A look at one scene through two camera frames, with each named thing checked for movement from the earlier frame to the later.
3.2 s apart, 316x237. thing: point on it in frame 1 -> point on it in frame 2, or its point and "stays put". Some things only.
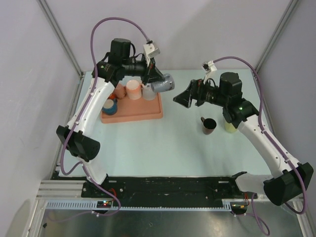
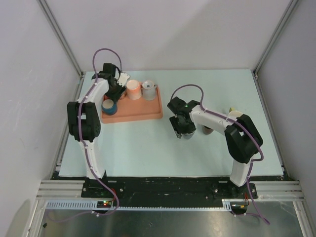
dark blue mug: [110, 106] stays put
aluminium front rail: [57, 189] stays put
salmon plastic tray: [130, 111] stays put
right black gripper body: [207, 93] -> [180, 127]
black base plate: [165, 188] stays put
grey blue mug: [167, 84] -> [188, 136]
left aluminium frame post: [61, 36] stays put
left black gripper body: [145, 74] -> [115, 93]
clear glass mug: [148, 93] stays put
